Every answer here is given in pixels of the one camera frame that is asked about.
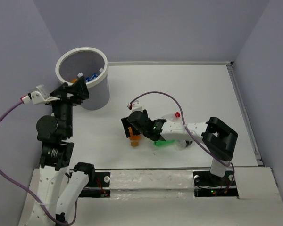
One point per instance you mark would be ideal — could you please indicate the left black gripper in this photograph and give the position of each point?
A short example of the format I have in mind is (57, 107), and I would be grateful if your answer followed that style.
(80, 88)

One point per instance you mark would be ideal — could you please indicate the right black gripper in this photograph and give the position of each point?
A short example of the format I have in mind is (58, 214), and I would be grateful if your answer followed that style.
(126, 124)

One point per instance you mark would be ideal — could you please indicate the green plastic bottle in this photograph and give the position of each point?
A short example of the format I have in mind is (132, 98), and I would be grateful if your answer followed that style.
(163, 143)

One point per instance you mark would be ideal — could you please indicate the red label clear bottle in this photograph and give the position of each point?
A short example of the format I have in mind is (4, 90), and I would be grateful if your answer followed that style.
(174, 117)

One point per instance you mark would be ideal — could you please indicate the black label clear bottle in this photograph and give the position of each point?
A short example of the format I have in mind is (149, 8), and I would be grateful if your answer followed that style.
(182, 144)

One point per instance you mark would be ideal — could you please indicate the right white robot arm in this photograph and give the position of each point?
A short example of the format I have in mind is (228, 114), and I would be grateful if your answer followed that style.
(214, 135)

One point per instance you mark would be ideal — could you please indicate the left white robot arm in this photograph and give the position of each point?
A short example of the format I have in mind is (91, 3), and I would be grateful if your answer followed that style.
(53, 206)

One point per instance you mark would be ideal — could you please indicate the grey bin white rim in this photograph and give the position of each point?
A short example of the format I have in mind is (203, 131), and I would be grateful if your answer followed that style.
(92, 64)

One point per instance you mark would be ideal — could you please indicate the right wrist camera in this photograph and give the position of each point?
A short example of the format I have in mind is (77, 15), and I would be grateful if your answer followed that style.
(135, 106)

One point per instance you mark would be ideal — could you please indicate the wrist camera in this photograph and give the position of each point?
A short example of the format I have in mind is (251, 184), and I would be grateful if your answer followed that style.
(38, 95)
(135, 106)

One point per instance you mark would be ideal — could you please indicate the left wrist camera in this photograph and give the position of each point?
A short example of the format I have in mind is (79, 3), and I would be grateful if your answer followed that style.
(38, 95)

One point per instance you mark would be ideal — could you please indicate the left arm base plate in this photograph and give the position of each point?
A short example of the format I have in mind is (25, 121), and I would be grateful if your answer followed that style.
(99, 187)

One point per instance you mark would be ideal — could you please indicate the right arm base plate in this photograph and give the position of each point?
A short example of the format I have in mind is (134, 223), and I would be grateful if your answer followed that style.
(209, 185)

